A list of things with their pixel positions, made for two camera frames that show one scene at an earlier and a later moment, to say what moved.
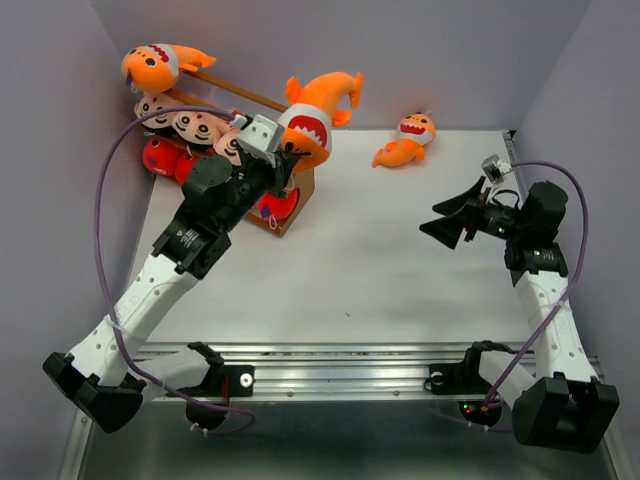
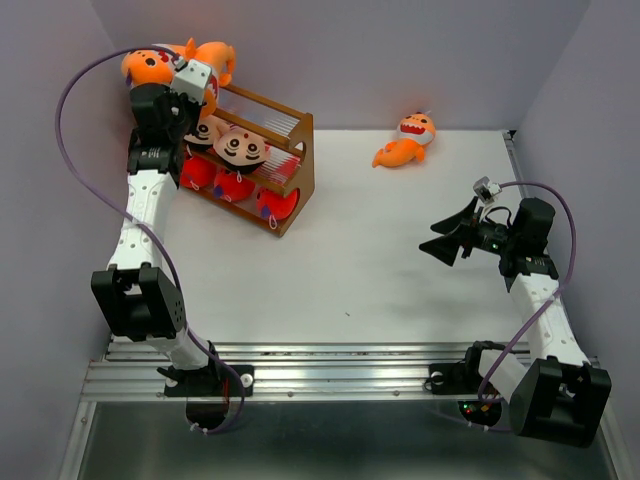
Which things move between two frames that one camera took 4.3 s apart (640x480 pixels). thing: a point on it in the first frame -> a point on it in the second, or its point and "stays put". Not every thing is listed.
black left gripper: x=278 y=175 -> x=194 y=107
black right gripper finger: x=451 y=204 -> x=453 y=221
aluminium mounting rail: x=365 y=371 stays put
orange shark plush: x=415 y=131 stays put
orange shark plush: x=314 y=107 -> x=222 y=61
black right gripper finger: x=448 y=229 -> x=444 y=248
